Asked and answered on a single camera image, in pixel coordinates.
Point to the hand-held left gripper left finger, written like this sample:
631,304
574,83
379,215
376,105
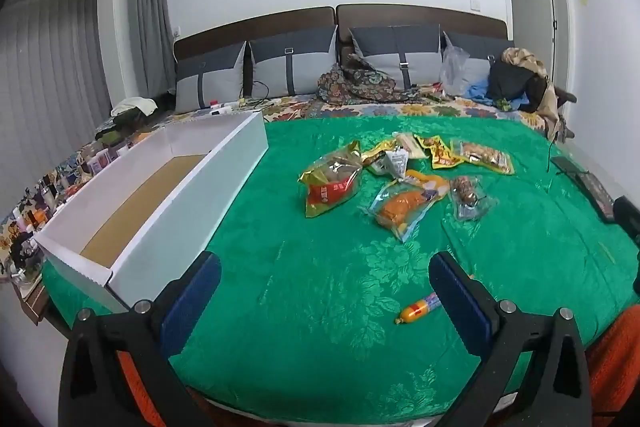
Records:
192,302

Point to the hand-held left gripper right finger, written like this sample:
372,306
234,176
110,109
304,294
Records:
457,302

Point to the small orange sausage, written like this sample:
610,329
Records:
415,309

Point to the small clear snack packet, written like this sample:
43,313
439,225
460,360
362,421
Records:
467,197

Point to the orange chicken snack packet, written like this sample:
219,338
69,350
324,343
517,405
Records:
400,207

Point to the yellow red spicy snack packet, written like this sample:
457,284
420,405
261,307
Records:
442,154

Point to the clear packet of brown snacks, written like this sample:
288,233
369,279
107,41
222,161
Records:
482,154

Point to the long white cardboard box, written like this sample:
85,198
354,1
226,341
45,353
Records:
235,157

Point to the white snack packet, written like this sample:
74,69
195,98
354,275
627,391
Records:
395,162

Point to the beige long snack packet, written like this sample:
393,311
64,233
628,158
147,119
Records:
412,144

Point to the green-edged chicken snack packet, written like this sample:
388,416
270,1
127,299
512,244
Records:
375,152

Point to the gold red snack packet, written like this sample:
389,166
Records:
327,187

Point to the black smartphone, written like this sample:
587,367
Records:
595,194

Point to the green floral blanket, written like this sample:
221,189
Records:
300,282

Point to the dark brown chair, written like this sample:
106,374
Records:
567,99

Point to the orange cloth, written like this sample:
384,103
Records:
620,357

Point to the brown wooden dresser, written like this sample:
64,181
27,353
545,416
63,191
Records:
37,304

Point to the green patterned cloth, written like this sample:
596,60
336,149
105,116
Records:
506,105

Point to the row of cosmetic bottles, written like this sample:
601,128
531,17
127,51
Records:
75,172

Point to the black bag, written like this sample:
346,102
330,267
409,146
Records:
510,79

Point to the blue cloth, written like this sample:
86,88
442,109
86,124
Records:
480,89

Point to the white bottle red cap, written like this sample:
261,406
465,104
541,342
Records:
222,108

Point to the pile of clothes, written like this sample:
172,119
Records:
132,107

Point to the red green snack wrapper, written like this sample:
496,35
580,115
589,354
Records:
434,93

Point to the grey two-tone pillow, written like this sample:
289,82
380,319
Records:
480,57
215,77
305,67
420,57

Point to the clear plastic bag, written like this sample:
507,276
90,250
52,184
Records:
455,72

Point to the dark floral cloth bag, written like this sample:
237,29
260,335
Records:
360,87

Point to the white sheer curtain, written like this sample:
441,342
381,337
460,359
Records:
50,82

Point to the brown headboard panel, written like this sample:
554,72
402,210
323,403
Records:
250,24
425,14

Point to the grey pleated curtain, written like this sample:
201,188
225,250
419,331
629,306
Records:
147,7

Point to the white door frame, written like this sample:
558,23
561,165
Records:
560,7

